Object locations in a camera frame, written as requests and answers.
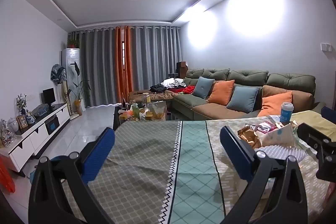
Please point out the brown wooden stand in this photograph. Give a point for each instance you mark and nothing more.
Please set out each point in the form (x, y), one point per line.
(181, 69)

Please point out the large blue cushion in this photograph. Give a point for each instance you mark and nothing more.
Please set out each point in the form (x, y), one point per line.
(242, 99)

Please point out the yellow lid jar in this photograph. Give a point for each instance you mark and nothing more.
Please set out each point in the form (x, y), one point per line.
(150, 115)

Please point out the black clothes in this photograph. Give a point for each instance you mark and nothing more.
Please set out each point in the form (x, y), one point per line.
(157, 88)

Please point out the black electronic device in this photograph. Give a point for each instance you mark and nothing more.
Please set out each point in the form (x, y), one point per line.
(52, 124)

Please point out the white cup blue sleeve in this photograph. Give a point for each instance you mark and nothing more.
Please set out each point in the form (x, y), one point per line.
(286, 113)

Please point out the white floor air conditioner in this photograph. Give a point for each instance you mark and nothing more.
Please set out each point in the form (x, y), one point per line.
(70, 56)

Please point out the dark coffee table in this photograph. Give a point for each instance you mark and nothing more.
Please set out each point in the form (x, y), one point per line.
(116, 119)

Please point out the black monitor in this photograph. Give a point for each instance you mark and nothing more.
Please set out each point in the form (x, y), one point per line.
(49, 96)

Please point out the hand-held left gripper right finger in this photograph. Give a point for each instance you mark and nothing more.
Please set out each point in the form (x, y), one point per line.
(236, 150)

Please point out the covered standing fan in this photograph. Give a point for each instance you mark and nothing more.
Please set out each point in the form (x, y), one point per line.
(58, 73)

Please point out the gold picture frame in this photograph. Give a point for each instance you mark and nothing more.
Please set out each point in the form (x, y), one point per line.
(22, 121)

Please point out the vase with green branches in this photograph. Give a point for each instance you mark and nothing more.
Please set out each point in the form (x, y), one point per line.
(22, 103)

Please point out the tall potted plant yellow vase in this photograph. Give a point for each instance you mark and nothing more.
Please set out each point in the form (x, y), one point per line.
(78, 104)

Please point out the silver wrapper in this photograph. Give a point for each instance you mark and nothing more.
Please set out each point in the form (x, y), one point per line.
(250, 127)

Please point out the green brown sofa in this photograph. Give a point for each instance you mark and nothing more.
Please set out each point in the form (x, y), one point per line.
(210, 111)

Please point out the glass jar gold lid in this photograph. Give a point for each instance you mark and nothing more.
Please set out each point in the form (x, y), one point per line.
(146, 98)

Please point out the red wrapper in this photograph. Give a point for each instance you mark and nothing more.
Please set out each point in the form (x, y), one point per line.
(265, 127)

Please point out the green bottle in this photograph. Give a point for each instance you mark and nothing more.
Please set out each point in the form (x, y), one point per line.
(135, 111)

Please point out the orange cushion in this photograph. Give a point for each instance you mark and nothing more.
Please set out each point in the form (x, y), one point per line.
(220, 92)
(274, 106)

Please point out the plastic wrapped ornament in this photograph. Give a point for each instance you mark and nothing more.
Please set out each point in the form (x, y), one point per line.
(6, 134)

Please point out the white wall switch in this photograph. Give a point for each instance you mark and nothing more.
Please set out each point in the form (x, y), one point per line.
(326, 47)

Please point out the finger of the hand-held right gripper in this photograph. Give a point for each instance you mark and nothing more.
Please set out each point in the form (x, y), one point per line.
(329, 112)
(312, 136)

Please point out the blue white porcelain jar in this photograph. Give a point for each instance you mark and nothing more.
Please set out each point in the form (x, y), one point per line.
(30, 119)

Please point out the white paper sheet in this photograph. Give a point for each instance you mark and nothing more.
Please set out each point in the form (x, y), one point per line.
(274, 118)

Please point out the orange curtain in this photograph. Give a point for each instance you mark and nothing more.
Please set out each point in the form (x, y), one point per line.
(118, 64)

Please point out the clear snack bag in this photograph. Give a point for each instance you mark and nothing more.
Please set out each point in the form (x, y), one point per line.
(157, 109)

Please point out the blue wrapped bundle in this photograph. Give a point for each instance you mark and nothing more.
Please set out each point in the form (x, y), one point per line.
(41, 111)

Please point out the patterned green grey tablecloth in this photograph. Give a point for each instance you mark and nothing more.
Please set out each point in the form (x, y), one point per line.
(147, 161)

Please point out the orange plastic bag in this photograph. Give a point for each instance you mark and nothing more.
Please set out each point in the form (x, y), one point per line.
(6, 174)

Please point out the clear green printed wrapper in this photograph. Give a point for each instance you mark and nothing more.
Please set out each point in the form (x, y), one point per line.
(304, 146)

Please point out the red clothes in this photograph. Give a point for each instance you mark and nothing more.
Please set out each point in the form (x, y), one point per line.
(187, 89)

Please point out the small blue cushion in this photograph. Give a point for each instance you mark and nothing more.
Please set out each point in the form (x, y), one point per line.
(203, 87)

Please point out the white clothes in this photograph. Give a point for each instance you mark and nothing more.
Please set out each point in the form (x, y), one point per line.
(173, 82)

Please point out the grey curtain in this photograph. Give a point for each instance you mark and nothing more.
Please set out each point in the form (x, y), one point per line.
(152, 56)
(97, 66)

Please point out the gold wrapper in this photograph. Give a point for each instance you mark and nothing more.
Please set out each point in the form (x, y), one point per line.
(249, 136)

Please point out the white television cabinet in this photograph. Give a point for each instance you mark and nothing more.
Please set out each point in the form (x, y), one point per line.
(31, 140)

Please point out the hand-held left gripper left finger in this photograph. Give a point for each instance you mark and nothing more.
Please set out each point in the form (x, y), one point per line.
(99, 150)

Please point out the small plant red pot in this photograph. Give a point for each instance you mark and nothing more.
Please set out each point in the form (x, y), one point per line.
(73, 44)

